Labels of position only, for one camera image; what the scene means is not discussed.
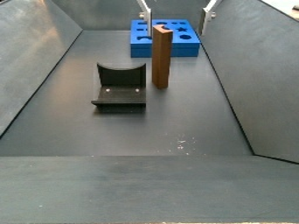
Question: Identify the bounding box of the black curved holder stand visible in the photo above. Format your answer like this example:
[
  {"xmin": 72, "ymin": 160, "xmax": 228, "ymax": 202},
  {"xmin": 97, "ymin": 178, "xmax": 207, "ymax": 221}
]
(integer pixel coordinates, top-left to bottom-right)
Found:
[{"xmin": 91, "ymin": 64, "xmax": 145, "ymax": 107}]

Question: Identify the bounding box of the blue foam shape board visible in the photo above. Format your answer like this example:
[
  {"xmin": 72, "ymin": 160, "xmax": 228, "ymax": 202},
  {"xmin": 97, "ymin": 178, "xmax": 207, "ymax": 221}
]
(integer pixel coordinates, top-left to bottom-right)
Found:
[{"xmin": 129, "ymin": 19, "xmax": 201, "ymax": 58}]

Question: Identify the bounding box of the brown arch-profile block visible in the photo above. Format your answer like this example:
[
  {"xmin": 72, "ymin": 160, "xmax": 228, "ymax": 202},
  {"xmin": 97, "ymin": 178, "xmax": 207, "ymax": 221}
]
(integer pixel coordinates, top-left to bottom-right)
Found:
[{"xmin": 152, "ymin": 24, "xmax": 173, "ymax": 89}]

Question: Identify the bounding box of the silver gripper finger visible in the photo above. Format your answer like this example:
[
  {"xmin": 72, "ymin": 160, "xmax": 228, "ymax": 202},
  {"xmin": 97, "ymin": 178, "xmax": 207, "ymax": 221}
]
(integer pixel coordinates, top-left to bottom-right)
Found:
[
  {"xmin": 136, "ymin": 0, "xmax": 152, "ymax": 37},
  {"xmin": 199, "ymin": 0, "xmax": 220, "ymax": 36}
]

